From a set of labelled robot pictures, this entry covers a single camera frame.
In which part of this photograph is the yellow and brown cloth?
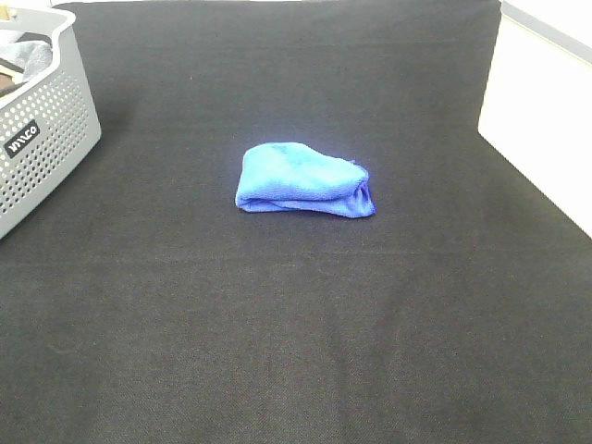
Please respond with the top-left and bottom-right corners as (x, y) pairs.
(0, 59), (25, 98)

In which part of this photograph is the grey perforated laundry basket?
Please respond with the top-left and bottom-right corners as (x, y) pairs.
(1, 6), (101, 235)

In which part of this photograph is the grey towel in basket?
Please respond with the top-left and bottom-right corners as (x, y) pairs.
(1, 41), (53, 81)

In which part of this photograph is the blue microfiber towel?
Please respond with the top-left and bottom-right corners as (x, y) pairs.
(235, 142), (376, 218)

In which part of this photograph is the white plastic storage crate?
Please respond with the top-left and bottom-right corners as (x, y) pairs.
(478, 1), (591, 234)

